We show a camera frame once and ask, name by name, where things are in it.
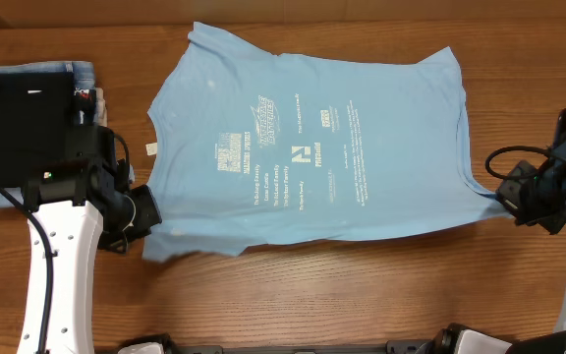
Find light blue printed t-shirt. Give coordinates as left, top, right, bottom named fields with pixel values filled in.
left=142, top=23, right=505, bottom=262

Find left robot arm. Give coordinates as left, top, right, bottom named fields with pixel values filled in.
left=18, top=159, right=161, bottom=353

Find folded black printed garment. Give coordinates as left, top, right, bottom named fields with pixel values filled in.
left=71, top=88, right=99, bottom=126

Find folded blue jeans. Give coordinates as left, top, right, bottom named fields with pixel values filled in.
left=0, top=61, right=96, bottom=208

